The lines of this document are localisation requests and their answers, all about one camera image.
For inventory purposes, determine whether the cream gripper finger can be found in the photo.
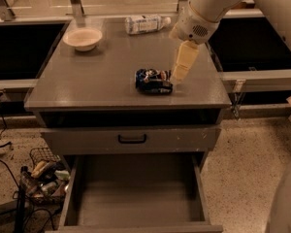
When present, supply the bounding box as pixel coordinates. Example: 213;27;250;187
169;24;179;40
171;41;199;83

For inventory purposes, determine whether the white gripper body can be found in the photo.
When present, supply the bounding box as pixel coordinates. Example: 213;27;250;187
175;4;219;45

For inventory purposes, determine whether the blue pepsi can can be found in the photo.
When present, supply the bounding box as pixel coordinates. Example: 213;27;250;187
135;68;173;94

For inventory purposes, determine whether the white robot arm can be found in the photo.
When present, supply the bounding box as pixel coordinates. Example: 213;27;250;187
170;0;291;233

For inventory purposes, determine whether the grey top drawer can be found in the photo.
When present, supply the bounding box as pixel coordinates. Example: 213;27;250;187
42;125;221;155

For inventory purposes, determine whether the grey drawer cabinet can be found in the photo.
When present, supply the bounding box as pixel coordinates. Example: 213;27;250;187
23;16;232;233

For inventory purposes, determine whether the open grey middle drawer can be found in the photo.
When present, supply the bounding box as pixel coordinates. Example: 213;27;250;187
48;153;223;233

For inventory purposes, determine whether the clear plastic water bottle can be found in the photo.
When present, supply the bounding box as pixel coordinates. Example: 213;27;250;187
125;15;171;35

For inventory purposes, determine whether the white bowl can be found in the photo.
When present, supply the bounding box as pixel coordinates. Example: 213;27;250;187
63;27;103;51

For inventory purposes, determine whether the black drawer handle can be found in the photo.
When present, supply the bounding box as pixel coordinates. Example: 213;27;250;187
117;134;147;144

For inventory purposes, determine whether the metal railing frame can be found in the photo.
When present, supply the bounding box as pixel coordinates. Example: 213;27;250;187
0;0;291;24

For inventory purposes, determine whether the wire basket with items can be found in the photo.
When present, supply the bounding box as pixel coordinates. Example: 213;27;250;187
20;148;70;205

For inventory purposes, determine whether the black stand post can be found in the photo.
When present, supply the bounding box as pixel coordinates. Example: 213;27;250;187
14;166;27;233

